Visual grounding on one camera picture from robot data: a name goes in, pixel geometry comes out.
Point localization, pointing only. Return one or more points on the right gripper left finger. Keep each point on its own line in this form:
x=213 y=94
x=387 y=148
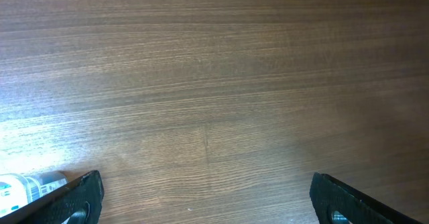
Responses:
x=78 y=201

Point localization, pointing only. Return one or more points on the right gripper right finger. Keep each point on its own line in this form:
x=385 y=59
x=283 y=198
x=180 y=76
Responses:
x=336 y=202

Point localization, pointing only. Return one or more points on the white spray bottle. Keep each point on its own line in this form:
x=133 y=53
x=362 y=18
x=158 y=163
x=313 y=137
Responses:
x=20 y=190

